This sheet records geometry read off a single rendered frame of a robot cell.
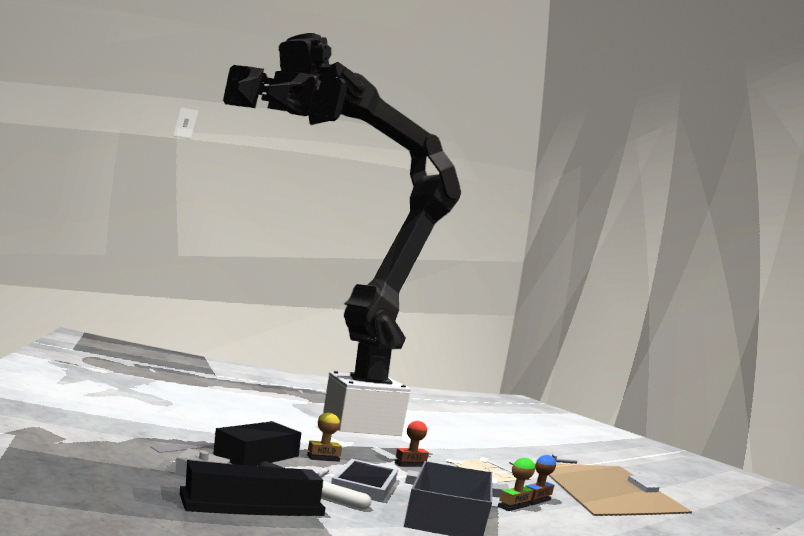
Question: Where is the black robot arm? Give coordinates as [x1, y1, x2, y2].
[276, 33, 461, 385]

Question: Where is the red rubber stamp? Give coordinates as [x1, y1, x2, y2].
[395, 421, 428, 467]

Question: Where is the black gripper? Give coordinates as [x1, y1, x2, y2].
[223, 65, 347, 121]

